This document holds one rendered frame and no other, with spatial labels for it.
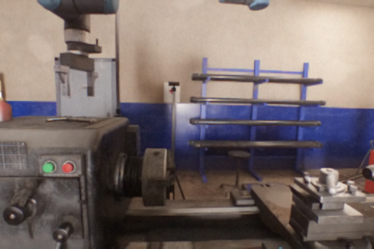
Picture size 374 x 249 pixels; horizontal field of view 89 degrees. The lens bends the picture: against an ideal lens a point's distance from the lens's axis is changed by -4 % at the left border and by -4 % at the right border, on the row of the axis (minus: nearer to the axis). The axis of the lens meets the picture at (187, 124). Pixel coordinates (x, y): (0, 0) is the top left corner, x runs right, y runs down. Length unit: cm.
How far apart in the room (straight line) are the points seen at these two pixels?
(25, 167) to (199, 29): 372
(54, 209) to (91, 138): 25
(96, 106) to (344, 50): 507
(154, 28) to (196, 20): 80
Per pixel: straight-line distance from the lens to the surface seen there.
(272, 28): 452
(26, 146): 77
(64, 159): 68
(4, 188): 83
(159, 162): 82
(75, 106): 424
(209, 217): 117
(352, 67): 540
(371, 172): 134
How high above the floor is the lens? 144
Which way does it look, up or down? 7 degrees down
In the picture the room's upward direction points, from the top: 1 degrees clockwise
